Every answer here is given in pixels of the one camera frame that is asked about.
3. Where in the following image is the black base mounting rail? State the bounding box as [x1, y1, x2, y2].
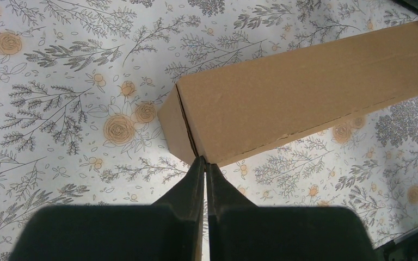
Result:
[375, 227, 418, 261]

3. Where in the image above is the brown cardboard box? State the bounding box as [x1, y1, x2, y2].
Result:
[157, 21, 418, 166]

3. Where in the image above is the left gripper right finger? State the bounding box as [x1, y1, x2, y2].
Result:
[206, 164, 375, 260]

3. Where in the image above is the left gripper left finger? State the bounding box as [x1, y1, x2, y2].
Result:
[10, 157, 205, 260]

